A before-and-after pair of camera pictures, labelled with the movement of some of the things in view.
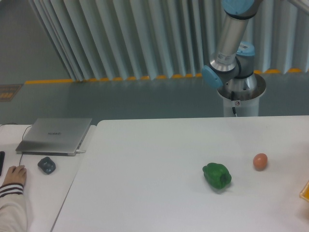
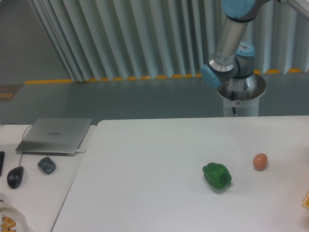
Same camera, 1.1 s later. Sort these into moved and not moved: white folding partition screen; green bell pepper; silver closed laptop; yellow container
Moved: yellow container
Not moved: green bell pepper; white folding partition screen; silver closed laptop
